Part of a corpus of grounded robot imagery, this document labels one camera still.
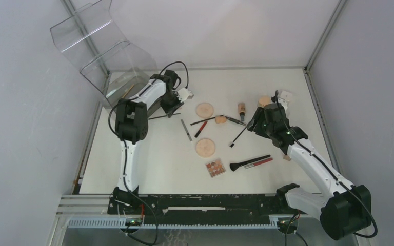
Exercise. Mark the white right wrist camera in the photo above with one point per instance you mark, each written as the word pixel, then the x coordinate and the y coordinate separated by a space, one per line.
pixel 284 98

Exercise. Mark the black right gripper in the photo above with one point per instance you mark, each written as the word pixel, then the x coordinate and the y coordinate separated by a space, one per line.
pixel 258 115

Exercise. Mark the eyeshadow palette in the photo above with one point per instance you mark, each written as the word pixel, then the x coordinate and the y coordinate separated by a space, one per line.
pixel 215 168

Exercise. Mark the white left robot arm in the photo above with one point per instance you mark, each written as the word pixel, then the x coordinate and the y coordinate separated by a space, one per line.
pixel 131 120

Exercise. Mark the red silver lip gloss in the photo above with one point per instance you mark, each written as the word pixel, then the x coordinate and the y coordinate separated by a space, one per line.
pixel 260 162

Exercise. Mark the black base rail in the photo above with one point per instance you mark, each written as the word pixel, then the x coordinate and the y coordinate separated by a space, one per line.
pixel 198 210

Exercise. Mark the clear acrylic makeup organizer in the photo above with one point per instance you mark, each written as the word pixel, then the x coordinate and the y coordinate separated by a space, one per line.
pixel 93 42

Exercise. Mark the thin black liner brush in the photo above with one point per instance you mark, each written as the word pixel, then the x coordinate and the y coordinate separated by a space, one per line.
pixel 200 121

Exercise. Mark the red lip pencil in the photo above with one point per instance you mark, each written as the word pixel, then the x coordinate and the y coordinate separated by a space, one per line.
pixel 201 129

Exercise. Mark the wooden handle brush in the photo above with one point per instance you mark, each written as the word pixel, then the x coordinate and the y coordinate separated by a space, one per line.
pixel 127 92

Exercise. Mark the black powder brush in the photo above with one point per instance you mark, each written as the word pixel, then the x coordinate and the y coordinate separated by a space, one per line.
pixel 234 166

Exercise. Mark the black brow comb brush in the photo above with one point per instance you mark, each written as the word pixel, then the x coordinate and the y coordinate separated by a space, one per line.
pixel 236 138

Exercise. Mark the dark concealer stick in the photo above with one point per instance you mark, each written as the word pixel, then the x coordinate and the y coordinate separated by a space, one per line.
pixel 236 121

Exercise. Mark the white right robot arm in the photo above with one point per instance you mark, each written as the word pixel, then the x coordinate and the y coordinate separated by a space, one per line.
pixel 342 208

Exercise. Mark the round beige sponge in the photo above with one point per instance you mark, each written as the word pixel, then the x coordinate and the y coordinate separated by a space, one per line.
pixel 205 110
pixel 205 147

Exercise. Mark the thin black pencil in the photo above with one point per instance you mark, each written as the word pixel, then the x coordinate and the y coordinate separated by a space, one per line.
pixel 157 117

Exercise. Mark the grey metallic stick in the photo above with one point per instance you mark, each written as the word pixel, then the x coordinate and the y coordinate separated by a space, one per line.
pixel 186 130

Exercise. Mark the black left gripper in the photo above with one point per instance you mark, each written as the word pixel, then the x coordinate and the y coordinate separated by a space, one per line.
pixel 171 110

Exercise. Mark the BB cream tube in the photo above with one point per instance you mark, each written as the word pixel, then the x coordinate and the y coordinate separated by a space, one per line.
pixel 242 111

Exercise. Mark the cream jar gold lid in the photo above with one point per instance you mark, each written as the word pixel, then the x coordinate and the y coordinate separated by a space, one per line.
pixel 263 101

